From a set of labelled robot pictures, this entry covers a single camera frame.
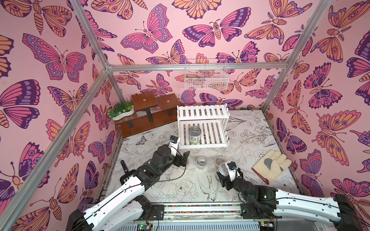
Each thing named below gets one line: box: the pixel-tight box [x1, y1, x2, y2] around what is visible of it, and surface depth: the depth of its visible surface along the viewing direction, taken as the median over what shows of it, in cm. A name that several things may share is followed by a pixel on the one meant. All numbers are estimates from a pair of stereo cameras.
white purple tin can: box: [188, 126, 202, 145], surface depth 83 cm
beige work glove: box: [251, 149, 292, 185], surface depth 91 cm
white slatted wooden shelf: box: [176, 103, 230, 156], surface depth 87 cm
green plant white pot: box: [107, 100, 135, 121], surface depth 94 cm
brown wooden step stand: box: [114, 91, 181, 139], surface depth 111 cm
